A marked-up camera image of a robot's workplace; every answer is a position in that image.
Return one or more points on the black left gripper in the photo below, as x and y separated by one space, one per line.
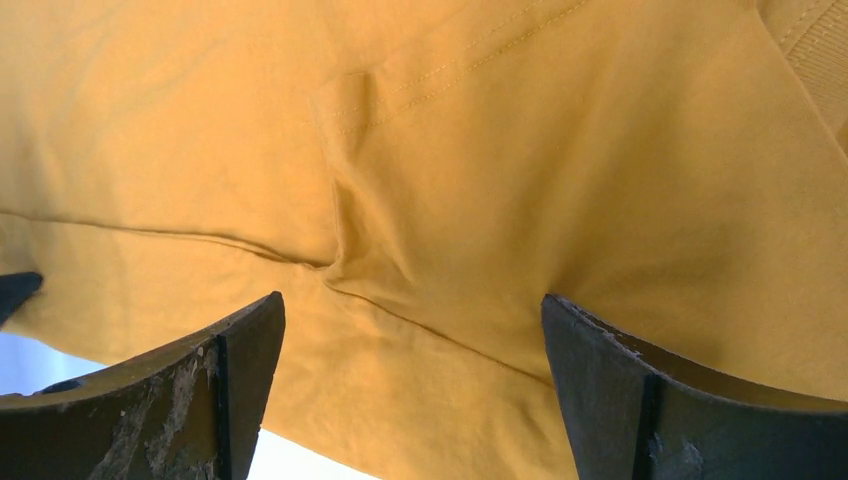
16 290

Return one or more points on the orange t shirt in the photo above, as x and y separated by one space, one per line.
414 177

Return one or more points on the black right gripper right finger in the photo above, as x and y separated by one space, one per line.
633 410

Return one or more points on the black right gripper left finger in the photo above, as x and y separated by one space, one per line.
190 409

